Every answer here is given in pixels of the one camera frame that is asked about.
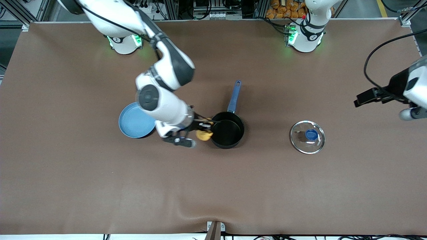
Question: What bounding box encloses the blue round plate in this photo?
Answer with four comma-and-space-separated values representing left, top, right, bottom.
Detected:
118, 102, 157, 139

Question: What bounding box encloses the aluminium frame post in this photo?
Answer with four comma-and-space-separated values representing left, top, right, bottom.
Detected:
163, 0, 179, 20

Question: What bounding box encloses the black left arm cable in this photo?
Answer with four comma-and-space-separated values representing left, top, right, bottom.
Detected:
364, 28, 427, 97

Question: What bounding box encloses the pile of orange toy breads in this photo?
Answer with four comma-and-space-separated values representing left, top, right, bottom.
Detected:
266, 0, 334, 19

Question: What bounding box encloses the yellow potato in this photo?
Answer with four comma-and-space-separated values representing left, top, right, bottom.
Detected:
195, 129, 214, 141

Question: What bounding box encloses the glass lid blue knob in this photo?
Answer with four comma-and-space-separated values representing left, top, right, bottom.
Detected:
290, 120, 326, 154

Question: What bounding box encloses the aluminium frame corner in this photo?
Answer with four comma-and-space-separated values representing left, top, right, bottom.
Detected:
0, 0, 50, 32
399, 0, 427, 27

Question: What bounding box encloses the brown table cover cloth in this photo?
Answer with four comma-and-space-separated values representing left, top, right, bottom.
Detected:
0, 19, 427, 235

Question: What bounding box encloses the white terminal strip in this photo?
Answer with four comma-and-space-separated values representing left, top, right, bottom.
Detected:
197, 12, 242, 20

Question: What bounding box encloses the black pot blue handle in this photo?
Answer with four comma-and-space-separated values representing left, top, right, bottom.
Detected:
210, 80, 245, 149

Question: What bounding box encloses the white power strip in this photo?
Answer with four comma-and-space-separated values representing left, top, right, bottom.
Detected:
133, 0, 157, 14

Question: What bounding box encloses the metal clamp bracket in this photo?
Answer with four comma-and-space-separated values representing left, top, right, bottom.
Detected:
206, 221, 226, 240

